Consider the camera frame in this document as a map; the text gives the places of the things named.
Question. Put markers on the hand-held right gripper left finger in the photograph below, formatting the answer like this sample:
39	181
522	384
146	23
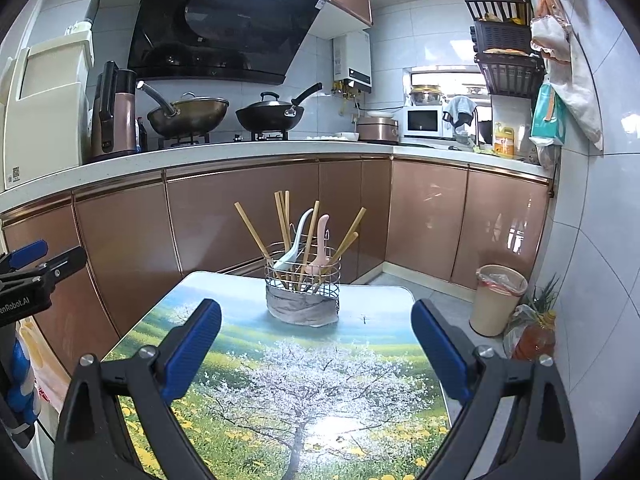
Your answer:
192	350

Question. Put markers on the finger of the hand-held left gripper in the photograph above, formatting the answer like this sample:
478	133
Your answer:
60	261
25	253

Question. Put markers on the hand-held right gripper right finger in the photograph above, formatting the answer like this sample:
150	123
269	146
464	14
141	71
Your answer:
440	350

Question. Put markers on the light blue soup spoon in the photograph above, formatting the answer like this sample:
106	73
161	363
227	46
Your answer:
286	261

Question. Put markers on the bunch of bamboo chopsticks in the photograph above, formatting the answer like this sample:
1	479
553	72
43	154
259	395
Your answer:
281	220

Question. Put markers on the pink soup spoon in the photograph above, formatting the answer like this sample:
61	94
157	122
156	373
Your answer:
320	245

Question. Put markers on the person's left hand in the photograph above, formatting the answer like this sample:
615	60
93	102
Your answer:
22	385

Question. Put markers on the beige trash bin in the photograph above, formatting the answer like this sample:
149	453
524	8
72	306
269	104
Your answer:
497	305

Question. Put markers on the clear plastic bag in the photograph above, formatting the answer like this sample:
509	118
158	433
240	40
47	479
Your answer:
517	325

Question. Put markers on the cooking oil bottle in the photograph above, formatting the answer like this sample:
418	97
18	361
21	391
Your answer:
537	340

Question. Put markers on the green onions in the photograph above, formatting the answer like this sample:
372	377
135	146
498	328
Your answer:
547	292

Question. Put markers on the cream plastic rice bin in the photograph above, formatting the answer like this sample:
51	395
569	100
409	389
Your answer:
45	120

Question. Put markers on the copper kitchen base cabinet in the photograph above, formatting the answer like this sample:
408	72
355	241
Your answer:
210	210

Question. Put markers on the rose gold thermos kettle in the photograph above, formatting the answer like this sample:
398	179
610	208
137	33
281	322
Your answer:
120	125

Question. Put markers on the white kitchen countertop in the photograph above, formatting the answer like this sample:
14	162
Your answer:
225	157

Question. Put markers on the brass wok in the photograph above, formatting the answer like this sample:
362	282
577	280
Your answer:
195	115

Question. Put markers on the yellow detergent bottle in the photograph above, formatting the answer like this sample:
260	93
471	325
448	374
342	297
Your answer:
505	142

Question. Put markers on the gas stove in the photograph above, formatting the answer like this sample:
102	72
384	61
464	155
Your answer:
272	136

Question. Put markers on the copper rice cooker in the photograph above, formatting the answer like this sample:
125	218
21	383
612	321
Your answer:
377	130

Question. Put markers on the white microwave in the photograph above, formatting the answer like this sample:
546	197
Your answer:
422	121

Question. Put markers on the black wok with lid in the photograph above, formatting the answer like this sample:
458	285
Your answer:
270	117

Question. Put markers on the blue cloth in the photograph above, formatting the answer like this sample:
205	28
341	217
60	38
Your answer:
460	105

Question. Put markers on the steel pot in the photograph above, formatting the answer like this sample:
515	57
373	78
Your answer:
425	95

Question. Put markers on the teal package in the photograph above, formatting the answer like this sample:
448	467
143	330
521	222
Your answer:
547	115

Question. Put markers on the kitchen window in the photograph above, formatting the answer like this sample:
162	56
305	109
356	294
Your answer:
450	80

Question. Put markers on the black range hood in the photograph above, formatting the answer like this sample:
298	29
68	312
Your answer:
225	20

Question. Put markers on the hanging white plastic bags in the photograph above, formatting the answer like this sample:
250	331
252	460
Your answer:
575	90

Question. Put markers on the white water heater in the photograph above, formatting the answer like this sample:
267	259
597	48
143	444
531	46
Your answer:
352	60

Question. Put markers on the black wall rack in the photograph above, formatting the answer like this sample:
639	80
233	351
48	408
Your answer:
515	80

